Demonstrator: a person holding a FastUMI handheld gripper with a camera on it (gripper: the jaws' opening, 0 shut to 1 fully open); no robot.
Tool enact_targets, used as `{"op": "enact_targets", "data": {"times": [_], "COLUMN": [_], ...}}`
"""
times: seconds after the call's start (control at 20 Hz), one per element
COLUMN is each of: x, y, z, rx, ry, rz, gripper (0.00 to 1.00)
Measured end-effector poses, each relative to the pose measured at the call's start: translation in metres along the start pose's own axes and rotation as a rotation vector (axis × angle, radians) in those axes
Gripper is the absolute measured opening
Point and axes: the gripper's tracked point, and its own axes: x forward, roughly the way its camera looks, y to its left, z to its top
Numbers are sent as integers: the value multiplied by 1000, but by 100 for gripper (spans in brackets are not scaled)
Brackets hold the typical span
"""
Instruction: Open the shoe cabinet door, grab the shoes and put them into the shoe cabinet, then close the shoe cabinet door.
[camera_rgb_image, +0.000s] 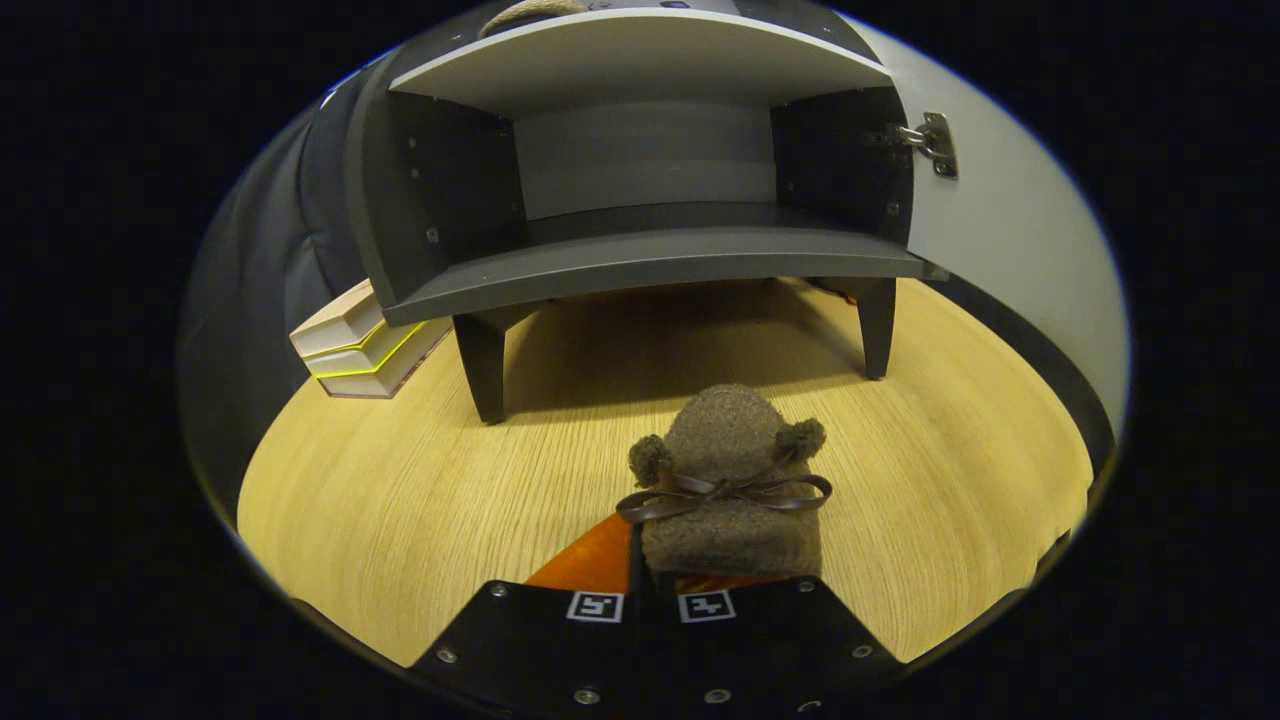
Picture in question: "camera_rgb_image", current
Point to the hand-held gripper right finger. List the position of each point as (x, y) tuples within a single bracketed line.
[(770, 640)]

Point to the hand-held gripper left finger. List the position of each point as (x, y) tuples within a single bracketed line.
[(530, 640)]

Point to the dark grey shoe cabinet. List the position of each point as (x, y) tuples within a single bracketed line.
[(650, 265)]

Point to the beige shoe cabinet door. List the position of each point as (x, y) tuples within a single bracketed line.
[(1010, 230)]

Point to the silver cabinet door hinge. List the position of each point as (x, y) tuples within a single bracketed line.
[(937, 145)]

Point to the yellow edged book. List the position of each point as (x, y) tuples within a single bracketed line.
[(385, 365)]

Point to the tan cover book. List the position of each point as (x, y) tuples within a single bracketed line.
[(340, 315)]

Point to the black backdrop cloth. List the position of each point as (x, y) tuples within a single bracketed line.
[(250, 300)]

